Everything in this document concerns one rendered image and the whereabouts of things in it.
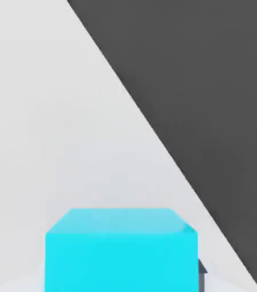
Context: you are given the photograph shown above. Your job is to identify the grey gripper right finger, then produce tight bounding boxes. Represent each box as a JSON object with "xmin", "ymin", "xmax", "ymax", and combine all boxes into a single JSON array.
[{"xmin": 197, "ymin": 258, "xmax": 257, "ymax": 292}]

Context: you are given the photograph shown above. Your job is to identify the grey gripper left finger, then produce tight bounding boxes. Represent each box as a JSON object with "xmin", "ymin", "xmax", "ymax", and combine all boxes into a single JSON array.
[{"xmin": 0, "ymin": 273, "xmax": 46, "ymax": 292}]

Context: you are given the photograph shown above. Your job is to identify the small cyan cube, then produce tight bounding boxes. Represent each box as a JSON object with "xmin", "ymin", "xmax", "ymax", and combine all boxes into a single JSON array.
[{"xmin": 45, "ymin": 208, "xmax": 199, "ymax": 292}]

